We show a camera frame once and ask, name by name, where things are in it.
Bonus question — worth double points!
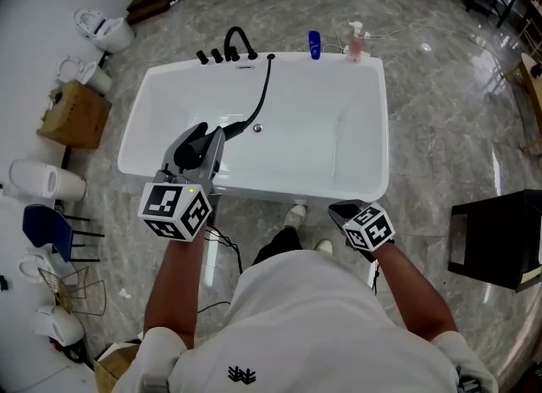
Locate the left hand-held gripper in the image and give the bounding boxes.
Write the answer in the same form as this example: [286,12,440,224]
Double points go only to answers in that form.
[138,122,226,242]

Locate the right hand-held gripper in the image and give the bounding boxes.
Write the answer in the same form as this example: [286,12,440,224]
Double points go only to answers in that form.
[328,199,395,252]

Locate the black shower hose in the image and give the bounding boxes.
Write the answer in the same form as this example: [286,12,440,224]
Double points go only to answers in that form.
[244,58,275,126]

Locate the person's left forearm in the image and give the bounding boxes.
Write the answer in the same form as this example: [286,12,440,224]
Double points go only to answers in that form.
[143,230,208,348]

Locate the person's right forearm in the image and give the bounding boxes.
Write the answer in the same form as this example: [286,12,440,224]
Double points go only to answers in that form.
[374,241,458,341]

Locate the white bathtub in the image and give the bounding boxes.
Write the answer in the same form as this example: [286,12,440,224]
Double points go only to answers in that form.
[117,51,390,206]

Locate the person's left white shoe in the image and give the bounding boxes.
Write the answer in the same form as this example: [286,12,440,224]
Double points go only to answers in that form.
[283,203,307,230]

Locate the person's black trousers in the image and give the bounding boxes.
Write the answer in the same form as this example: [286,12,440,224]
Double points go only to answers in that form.
[252,226,304,265]

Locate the person's white shirt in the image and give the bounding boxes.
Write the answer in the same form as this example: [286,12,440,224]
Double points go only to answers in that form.
[112,249,501,393]

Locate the black curved tub faucet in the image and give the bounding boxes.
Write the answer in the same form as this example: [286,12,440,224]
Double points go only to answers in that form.
[224,25,259,63]

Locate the black side table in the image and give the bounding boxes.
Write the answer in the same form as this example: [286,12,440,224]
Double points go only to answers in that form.
[447,189,542,293]

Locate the blue shampoo bottle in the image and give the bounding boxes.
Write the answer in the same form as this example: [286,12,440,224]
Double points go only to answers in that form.
[307,30,322,61]

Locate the pink pump bottle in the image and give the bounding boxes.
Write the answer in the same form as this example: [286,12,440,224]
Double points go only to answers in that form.
[346,20,368,64]

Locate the blue chair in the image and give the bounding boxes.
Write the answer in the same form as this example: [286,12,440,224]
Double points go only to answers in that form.
[22,203,106,263]

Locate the light wooden table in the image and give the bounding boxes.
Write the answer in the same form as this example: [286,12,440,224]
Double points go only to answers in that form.
[518,52,542,153]

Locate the white ceramic fixture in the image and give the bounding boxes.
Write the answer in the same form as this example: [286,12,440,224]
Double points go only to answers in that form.
[33,305,86,348]

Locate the small brown cardboard box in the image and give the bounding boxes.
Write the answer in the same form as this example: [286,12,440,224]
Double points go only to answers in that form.
[93,342,141,393]

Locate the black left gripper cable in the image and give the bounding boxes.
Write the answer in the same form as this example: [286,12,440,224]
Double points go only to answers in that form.
[206,225,245,274]

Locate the gold wire basket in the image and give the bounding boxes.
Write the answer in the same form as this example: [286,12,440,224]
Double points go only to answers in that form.
[36,266,107,317]

